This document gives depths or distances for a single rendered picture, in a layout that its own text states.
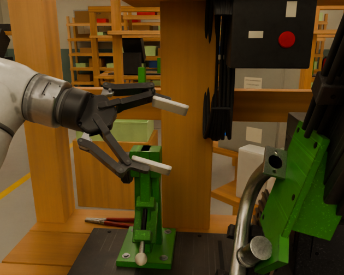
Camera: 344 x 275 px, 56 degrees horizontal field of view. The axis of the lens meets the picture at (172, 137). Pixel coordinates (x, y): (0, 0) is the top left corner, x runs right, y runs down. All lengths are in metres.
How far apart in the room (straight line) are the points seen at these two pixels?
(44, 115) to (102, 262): 0.40
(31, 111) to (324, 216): 0.51
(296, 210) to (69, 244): 0.63
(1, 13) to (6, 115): 11.95
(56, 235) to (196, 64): 0.61
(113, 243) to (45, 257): 0.17
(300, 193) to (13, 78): 0.50
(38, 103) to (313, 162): 0.45
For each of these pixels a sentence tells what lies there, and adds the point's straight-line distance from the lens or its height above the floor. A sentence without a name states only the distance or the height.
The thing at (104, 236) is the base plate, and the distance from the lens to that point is 0.93.
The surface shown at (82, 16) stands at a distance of 11.28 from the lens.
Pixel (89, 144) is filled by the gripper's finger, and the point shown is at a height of 1.24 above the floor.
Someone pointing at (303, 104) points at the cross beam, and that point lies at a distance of 0.98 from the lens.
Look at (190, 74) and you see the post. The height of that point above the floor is 1.33.
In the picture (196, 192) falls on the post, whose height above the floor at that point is 1.00.
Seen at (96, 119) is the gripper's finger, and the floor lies 1.27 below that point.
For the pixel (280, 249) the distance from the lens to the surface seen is 0.55.
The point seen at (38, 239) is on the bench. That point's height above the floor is 0.88.
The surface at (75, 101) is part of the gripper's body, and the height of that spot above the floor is 1.31.
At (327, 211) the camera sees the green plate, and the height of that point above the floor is 1.15.
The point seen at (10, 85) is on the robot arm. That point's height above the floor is 1.33.
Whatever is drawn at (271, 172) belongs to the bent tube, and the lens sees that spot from 0.58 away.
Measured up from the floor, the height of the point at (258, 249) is 1.09.
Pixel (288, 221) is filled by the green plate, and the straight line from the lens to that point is 0.54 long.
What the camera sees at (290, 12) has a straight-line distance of 0.75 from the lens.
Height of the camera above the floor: 1.40
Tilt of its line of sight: 16 degrees down
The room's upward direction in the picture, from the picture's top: straight up
